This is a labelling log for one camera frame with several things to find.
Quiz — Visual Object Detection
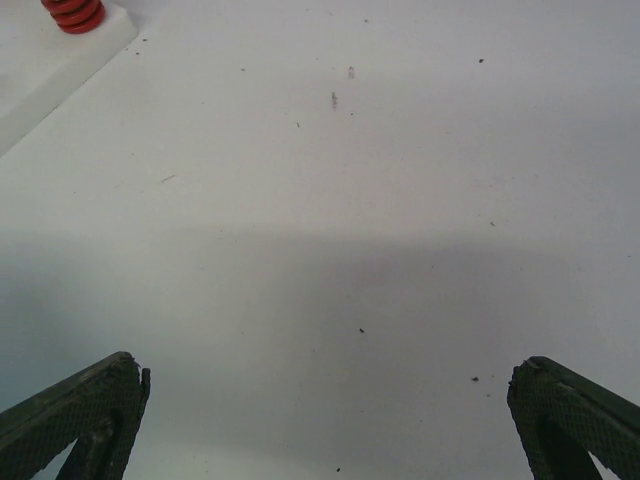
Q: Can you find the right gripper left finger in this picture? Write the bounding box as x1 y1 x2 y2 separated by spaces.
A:
1 352 150 479

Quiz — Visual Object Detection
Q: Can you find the white peg base plate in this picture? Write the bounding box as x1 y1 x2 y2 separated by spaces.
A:
1 1 137 154

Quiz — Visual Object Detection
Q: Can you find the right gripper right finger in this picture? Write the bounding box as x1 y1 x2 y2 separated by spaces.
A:
507 356 639 479

